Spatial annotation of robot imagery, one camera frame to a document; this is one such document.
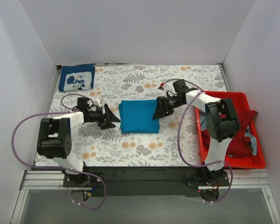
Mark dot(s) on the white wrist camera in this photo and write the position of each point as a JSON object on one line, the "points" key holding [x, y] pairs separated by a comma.
{"points": [[98, 102], [164, 89]]}

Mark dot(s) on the teal blue t-shirt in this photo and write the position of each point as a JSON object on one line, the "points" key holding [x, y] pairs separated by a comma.
{"points": [[137, 116]]}

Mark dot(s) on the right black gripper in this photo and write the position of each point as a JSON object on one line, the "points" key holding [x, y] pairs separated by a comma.
{"points": [[164, 107]]}

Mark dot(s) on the light blue t-shirt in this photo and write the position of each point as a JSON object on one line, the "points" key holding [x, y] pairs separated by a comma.
{"points": [[238, 148]]}

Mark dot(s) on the dark red t-shirt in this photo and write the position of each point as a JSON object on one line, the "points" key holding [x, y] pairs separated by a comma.
{"points": [[245, 117]]}

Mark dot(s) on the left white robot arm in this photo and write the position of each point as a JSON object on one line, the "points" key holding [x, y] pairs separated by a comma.
{"points": [[54, 139]]}

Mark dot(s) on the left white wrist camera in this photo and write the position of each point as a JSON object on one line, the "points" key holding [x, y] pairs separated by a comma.
{"points": [[98, 102]]}

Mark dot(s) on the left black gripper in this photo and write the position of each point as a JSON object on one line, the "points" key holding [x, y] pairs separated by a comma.
{"points": [[103, 117]]}

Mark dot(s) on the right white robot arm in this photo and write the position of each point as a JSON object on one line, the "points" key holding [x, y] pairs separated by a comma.
{"points": [[222, 121]]}

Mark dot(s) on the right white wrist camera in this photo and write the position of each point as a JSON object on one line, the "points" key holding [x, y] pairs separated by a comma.
{"points": [[164, 89]]}

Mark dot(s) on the floral patterned table mat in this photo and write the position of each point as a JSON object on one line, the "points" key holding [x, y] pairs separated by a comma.
{"points": [[177, 138]]}

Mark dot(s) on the folded navy printed t-shirt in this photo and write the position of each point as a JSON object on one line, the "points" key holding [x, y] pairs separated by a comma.
{"points": [[77, 78]]}

